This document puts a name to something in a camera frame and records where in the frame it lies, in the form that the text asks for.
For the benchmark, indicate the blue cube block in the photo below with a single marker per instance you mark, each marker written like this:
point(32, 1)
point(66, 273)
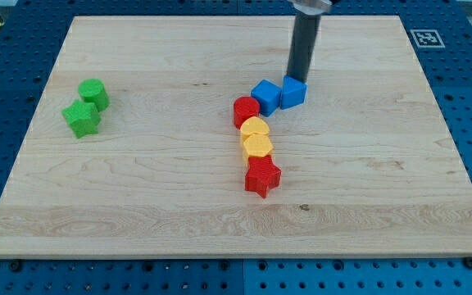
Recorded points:
point(268, 95)

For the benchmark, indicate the black bolt front right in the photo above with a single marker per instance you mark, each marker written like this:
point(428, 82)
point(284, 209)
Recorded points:
point(467, 262)

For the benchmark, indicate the red star block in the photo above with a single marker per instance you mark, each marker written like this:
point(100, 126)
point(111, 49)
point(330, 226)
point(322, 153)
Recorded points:
point(262, 175)

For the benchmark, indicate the red cylinder block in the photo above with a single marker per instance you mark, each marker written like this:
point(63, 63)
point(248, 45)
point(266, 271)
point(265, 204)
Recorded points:
point(244, 108)

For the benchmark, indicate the yellow heart block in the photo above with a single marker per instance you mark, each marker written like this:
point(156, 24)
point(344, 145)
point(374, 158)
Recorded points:
point(251, 126)

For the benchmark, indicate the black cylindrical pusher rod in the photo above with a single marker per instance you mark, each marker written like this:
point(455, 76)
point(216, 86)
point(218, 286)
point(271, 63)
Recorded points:
point(305, 31)

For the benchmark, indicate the blue triangle block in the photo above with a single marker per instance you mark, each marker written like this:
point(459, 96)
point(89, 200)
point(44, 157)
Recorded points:
point(293, 92)

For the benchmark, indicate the green star block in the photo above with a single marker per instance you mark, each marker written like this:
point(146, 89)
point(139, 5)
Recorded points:
point(83, 118)

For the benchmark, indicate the black bolt front left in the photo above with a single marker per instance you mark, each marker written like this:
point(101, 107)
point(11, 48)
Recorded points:
point(15, 265)

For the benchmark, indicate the white fiducial marker tag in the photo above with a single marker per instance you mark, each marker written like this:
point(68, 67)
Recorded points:
point(427, 38)

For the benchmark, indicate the black bolt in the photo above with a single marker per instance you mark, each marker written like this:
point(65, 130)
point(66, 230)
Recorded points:
point(467, 262)
point(15, 265)

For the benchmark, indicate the yellow hexagon block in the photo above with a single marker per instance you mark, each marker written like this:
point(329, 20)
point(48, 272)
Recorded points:
point(256, 145)

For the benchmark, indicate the green cylinder block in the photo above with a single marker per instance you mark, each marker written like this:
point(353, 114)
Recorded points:
point(93, 90)

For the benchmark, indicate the wooden board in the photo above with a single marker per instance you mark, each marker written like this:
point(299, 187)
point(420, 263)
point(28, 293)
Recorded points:
point(369, 167)

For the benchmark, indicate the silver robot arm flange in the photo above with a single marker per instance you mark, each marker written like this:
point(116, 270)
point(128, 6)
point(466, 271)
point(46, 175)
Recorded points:
point(313, 7)

